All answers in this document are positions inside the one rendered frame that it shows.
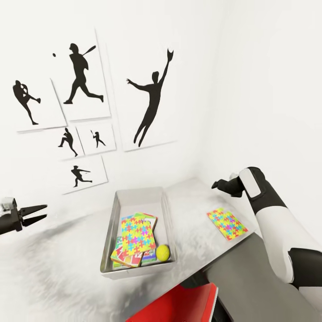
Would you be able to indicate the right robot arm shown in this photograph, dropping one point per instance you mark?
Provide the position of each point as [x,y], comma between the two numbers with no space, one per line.
[294,255]

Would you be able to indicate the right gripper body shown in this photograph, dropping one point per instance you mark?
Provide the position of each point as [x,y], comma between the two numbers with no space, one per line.
[227,187]

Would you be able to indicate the tennis ball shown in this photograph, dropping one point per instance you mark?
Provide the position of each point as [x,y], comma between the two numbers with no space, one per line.
[162,253]

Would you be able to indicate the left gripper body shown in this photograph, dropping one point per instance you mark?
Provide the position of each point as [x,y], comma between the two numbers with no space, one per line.
[10,222]

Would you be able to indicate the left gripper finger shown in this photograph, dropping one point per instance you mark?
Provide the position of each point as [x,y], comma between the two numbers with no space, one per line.
[31,221]
[28,210]

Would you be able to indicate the jigsaw puzzle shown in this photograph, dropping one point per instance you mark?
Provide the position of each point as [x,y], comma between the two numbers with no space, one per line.
[137,237]
[228,225]

